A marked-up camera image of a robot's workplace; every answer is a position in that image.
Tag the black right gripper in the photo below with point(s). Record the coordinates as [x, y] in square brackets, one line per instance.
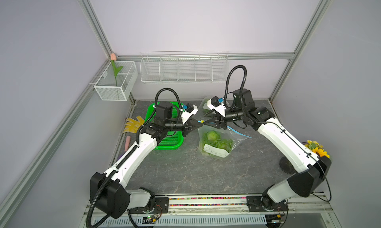
[218, 122]

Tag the green chinese cabbage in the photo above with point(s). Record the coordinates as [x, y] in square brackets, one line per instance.
[211, 137]
[225, 144]

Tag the small white wire basket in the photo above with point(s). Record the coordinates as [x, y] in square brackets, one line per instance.
[106, 88]

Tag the long white wire shelf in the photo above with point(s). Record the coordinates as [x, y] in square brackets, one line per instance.
[184, 67]

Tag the pink artificial tulip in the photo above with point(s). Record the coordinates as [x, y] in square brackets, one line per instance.
[116, 69]

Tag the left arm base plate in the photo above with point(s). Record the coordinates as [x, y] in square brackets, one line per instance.
[157, 204]

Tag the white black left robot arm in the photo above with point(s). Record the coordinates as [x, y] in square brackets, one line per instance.
[108, 194]

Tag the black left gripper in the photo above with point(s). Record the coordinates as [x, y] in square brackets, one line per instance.
[187, 128]

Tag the sunflower bouquet in pot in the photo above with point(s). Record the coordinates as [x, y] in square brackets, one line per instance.
[314, 146]

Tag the yellow dotted work glove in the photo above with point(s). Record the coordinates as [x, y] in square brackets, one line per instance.
[132, 125]

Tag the green plastic perforated basket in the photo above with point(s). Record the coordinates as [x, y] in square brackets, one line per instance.
[175, 138]

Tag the aluminium mounting rail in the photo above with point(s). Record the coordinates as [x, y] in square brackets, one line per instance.
[236, 204]

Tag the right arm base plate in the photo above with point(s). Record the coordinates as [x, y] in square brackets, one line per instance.
[258, 203]

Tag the purple pink garden trowel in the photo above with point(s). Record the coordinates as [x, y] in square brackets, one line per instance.
[127, 143]

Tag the clear blue-zip zip-top bag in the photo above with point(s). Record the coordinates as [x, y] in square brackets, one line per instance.
[229, 134]

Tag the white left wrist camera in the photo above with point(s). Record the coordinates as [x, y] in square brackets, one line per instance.
[188, 111]

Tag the back zip-top bag with label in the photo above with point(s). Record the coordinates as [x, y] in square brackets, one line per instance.
[203, 108]

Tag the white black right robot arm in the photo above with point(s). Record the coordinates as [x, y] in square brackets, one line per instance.
[311, 168]

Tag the white vented cable duct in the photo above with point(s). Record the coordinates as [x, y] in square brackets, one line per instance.
[202, 221]

